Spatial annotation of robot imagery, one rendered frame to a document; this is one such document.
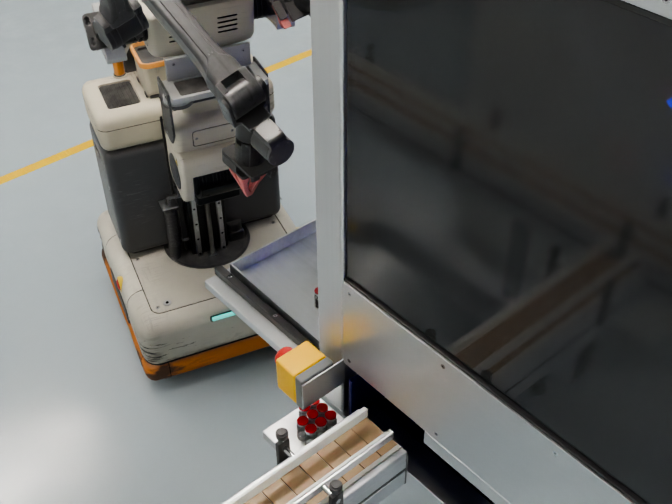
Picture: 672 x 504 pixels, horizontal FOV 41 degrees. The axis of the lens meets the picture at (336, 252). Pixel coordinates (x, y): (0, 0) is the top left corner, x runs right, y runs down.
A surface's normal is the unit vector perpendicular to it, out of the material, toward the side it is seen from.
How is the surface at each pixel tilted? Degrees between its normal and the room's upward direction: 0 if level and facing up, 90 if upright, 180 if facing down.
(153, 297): 0
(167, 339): 90
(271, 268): 0
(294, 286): 0
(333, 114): 90
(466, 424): 90
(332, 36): 90
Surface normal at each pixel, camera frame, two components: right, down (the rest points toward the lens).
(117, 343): 0.00, -0.76
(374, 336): -0.76, 0.43
